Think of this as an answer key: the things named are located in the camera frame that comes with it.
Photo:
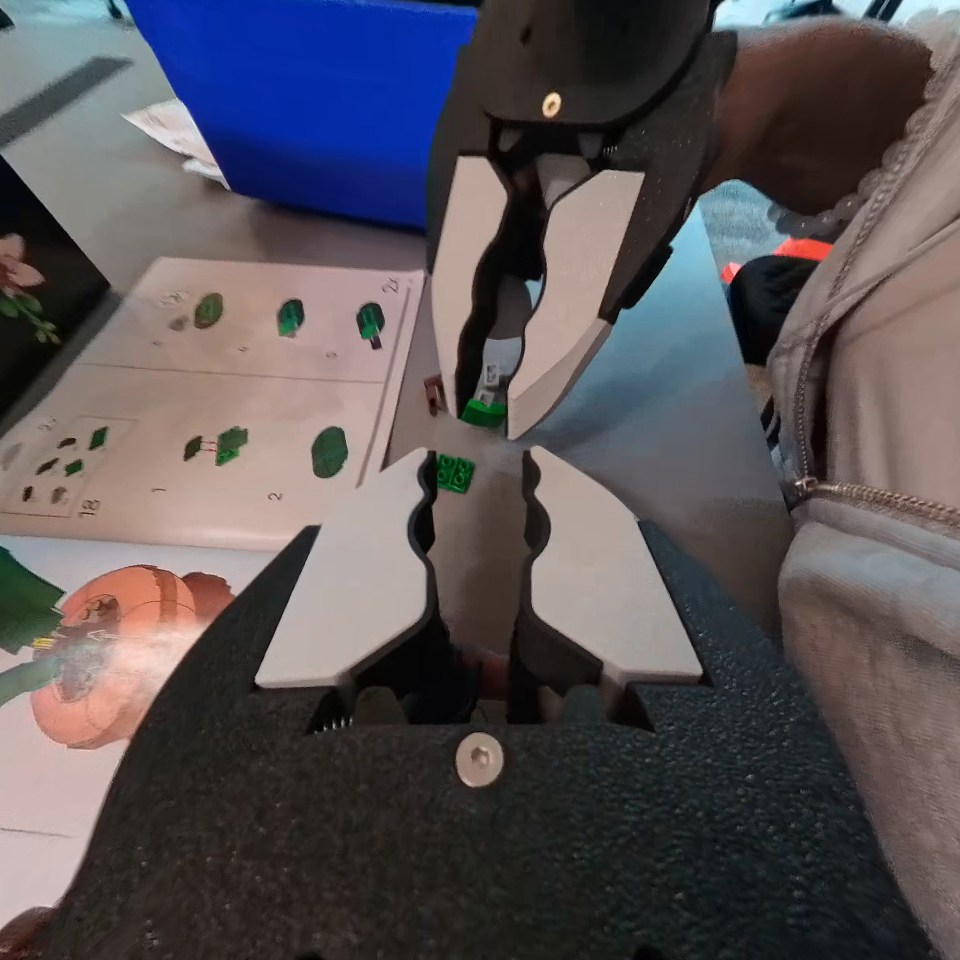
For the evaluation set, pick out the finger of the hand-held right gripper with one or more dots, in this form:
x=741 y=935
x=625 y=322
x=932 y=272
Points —
x=469 y=247
x=581 y=285

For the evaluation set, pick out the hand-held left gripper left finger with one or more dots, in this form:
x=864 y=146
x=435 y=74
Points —
x=352 y=570

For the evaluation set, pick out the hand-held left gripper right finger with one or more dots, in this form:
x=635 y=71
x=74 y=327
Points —
x=600 y=570

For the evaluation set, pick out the green studded brick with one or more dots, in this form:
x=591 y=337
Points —
x=454 y=474

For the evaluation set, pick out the green sloped brick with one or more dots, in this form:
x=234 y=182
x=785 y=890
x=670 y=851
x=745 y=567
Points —
x=481 y=414

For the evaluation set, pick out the grey desk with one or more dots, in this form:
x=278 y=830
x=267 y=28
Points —
x=660 y=420

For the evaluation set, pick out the person's right hand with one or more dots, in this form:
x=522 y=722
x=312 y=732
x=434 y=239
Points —
x=810 y=112

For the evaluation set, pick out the small brown brick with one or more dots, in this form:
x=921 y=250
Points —
x=434 y=391

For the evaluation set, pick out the blue plastic bin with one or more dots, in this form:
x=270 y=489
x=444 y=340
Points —
x=315 y=105

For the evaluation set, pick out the white instruction booklet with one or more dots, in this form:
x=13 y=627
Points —
x=225 y=390

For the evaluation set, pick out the grey zip hoodie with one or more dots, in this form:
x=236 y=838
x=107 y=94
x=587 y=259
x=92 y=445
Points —
x=877 y=525

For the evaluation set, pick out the crumpled white paper slip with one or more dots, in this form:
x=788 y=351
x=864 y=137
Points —
x=180 y=139

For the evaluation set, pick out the black orchid print box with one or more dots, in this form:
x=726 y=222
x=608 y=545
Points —
x=37 y=300

